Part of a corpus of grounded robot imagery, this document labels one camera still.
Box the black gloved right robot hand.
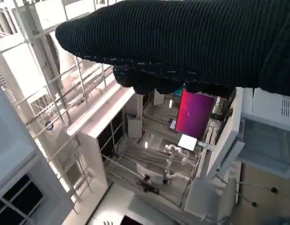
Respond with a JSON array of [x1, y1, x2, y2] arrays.
[[54, 0, 290, 96]]

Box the bare left hand, blue tape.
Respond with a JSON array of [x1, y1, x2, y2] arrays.
[[273, 215, 290, 225]]

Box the monitor with magenta screen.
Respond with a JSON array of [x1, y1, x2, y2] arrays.
[[175, 90, 216, 139]]

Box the white mesh cabinet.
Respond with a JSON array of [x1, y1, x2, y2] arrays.
[[236, 87, 290, 180]]

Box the white rectangular panel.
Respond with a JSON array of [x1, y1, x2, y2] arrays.
[[127, 117, 143, 139]]

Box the small white screen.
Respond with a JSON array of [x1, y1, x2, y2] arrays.
[[177, 135, 198, 151]]

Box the white monitor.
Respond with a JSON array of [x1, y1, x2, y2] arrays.
[[135, 163, 165, 188]]

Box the white shelf unit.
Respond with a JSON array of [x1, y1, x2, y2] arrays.
[[66, 85, 145, 190]]

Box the white metal scaffold frame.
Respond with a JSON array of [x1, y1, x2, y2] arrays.
[[0, 0, 117, 211]]

